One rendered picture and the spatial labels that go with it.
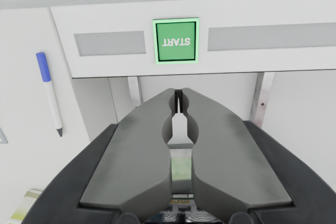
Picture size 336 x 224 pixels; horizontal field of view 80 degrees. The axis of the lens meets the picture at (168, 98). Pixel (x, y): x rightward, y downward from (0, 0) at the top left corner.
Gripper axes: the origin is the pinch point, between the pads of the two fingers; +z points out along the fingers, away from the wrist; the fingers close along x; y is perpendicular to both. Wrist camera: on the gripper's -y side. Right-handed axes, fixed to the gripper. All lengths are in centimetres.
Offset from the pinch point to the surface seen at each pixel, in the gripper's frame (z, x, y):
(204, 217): 21, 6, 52
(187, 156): 22.8, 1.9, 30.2
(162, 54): 14.2, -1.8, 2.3
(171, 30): 14.2, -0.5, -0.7
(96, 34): 15.0, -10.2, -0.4
